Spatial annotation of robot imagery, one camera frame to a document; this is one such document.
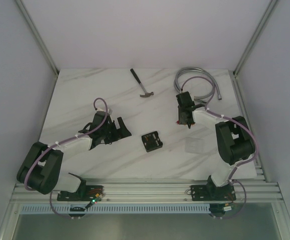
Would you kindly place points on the grey slotted cable duct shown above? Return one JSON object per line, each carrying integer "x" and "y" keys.
{"x": 121, "y": 208}

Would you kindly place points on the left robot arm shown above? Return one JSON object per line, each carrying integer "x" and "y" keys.
{"x": 41, "y": 168}

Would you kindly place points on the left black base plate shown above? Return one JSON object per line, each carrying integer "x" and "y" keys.
{"x": 83, "y": 194}

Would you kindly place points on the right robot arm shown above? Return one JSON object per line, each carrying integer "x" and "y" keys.
{"x": 235, "y": 143}

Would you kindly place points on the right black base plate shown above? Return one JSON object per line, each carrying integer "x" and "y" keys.
{"x": 212, "y": 193}

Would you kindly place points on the clear plastic fuse box cover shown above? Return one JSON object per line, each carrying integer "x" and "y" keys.
{"x": 194, "y": 145}

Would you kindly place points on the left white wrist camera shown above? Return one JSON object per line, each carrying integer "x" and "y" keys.
{"x": 104, "y": 110}

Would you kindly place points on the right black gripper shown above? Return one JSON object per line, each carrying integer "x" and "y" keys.
{"x": 181, "y": 121}

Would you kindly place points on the black fuse box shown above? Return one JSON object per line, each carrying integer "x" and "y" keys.
{"x": 151, "y": 141}

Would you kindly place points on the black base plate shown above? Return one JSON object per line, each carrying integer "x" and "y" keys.
{"x": 212, "y": 193}
{"x": 83, "y": 194}

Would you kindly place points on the aluminium mounting rail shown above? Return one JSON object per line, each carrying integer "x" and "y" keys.
{"x": 174, "y": 190}

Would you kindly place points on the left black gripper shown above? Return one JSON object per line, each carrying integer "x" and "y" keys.
{"x": 116, "y": 130}

